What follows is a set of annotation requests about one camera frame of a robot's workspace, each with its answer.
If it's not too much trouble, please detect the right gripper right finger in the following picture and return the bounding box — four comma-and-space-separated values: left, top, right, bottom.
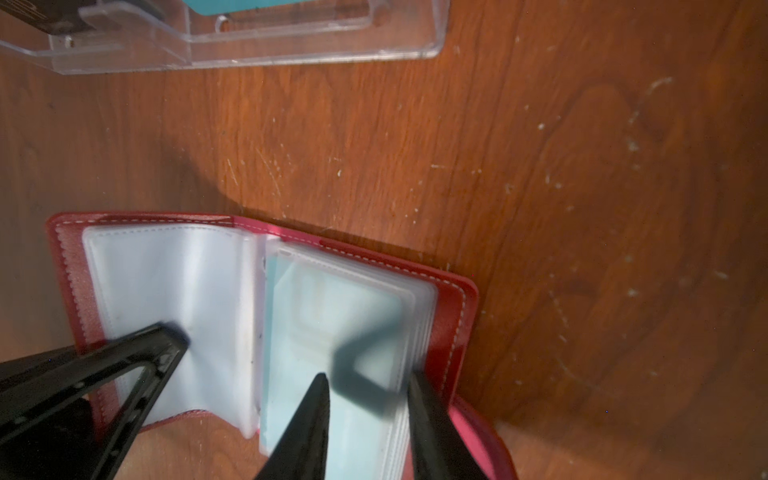
407, 371, 487, 480

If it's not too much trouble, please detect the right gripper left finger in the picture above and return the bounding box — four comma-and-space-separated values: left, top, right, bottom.
255, 373, 330, 480

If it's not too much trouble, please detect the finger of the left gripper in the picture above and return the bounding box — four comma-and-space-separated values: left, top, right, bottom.
1, 324, 189, 479

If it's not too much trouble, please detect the light teal card from holder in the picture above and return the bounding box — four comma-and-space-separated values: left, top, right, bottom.
260, 244, 437, 479

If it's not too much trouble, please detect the red leather card holder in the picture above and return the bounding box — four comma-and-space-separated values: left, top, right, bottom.
46, 213, 516, 479

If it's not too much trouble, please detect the clear acrylic card display stand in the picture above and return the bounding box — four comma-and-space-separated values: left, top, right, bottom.
1, 1, 450, 75

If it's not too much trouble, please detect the black VIP card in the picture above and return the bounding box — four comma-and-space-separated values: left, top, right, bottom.
1, 0, 95, 35

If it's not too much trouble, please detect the teal VIP card in stand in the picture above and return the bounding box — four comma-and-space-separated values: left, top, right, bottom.
183, 0, 305, 16

